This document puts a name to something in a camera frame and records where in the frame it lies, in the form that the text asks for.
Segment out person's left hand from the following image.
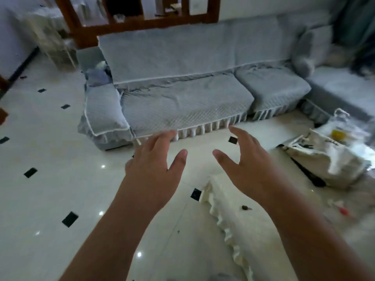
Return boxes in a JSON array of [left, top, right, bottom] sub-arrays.
[[120, 130, 188, 213]]

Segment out person's right hand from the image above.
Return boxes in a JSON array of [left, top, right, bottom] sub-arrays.
[[212, 125, 282, 206]]

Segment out person's right forearm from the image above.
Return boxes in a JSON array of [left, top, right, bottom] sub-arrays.
[[258, 181, 375, 281]]

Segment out person's left forearm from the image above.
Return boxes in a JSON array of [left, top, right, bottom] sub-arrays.
[[59, 190, 165, 281]]

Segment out wide grey seat cushion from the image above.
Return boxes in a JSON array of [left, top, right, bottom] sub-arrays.
[[120, 74, 255, 141]]

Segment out grey fabric sofa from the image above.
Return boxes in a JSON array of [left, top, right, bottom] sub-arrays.
[[77, 12, 375, 152]]

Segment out white ruffled tablecloth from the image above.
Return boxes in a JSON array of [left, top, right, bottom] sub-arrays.
[[200, 149, 375, 281]]

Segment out narrow grey seat cushion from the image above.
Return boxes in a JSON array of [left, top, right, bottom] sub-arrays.
[[234, 66, 312, 121]]

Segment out grey quilted armrest cover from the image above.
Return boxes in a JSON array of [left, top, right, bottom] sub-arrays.
[[78, 83, 136, 151]]

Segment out white tote bag black print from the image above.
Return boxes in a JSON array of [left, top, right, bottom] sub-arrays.
[[277, 129, 373, 189]]

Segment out grey quilted backrest cover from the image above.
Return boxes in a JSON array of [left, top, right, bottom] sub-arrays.
[[97, 18, 297, 85]]

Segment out blue and white cloth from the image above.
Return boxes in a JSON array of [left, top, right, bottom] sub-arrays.
[[84, 61, 113, 87]]

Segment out red and white small object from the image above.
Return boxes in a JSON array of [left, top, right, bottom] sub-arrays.
[[328, 199, 354, 217]]

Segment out clear plastic bag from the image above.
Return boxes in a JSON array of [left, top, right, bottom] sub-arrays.
[[315, 108, 375, 171]]

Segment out grey throw pillow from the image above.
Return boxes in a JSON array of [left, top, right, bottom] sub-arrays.
[[291, 26, 335, 79]]

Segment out brown wooden room divider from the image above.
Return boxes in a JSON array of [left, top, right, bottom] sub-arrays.
[[54, 0, 221, 51]]

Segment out black fuzzy item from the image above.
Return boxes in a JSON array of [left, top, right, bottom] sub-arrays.
[[350, 41, 375, 80]]

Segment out clear plastic storage container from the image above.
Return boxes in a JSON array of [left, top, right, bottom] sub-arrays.
[[17, 8, 80, 70]]

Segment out brown wooden furniture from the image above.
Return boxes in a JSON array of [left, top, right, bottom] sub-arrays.
[[0, 74, 11, 126]]

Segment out teal curtain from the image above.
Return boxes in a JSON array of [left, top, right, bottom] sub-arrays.
[[333, 0, 375, 48]]

